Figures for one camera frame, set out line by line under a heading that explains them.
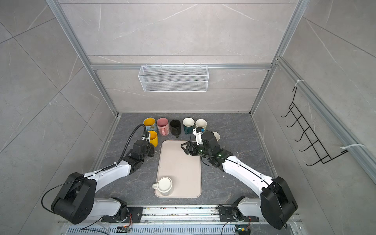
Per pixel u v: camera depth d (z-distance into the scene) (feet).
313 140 2.13
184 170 2.89
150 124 3.44
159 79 3.30
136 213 2.40
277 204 1.29
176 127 3.32
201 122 3.33
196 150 2.26
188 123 3.41
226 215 2.39
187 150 2.31
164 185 2.51
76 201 1.37
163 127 3.22
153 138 2.96
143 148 2.29
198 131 2.35
